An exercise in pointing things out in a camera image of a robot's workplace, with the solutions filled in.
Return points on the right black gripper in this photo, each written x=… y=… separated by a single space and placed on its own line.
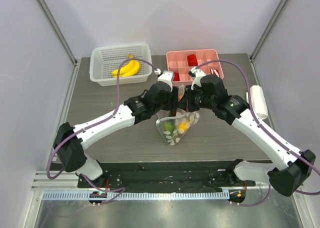
x=187 y=98

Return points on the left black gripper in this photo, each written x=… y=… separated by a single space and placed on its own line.
x=173 y=98

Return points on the clear zip top bag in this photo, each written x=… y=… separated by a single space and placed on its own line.
x=180 y=117

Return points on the fake yellow banana bunch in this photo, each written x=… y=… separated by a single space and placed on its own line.
x=130 y=69

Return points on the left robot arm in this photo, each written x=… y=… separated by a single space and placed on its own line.
x=71 y=141

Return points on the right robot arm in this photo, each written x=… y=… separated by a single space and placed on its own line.
x=289 y=166

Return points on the fake yellow lemon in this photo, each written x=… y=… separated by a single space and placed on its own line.
x=183 y=127

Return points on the fake green leaf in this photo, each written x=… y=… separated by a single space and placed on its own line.
x=168 y=127

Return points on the red item lower compartment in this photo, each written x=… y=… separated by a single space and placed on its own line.
x=176 y=77

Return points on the red item compartment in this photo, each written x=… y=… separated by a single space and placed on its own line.
x=176 y=77
x=192 y=60

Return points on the pink divided organizer tray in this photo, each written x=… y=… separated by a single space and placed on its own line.
x=182 y=61

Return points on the red item upper compartment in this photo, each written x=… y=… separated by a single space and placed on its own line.
x=192 y=60

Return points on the red white striped item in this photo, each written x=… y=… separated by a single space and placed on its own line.
x=214 y=72

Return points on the rolled white towel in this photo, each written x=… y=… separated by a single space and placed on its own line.
x=258 y=102

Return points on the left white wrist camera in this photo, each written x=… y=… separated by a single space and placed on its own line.
x=165 y=76

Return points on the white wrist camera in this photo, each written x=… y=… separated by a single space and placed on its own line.
x=196 y=74
x=165 y=76

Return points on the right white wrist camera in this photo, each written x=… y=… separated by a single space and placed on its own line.
x=196 y=74

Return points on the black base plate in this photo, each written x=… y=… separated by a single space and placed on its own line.
x=172 y=177

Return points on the white slotted cable duct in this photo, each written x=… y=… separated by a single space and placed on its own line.
x=82 y=195

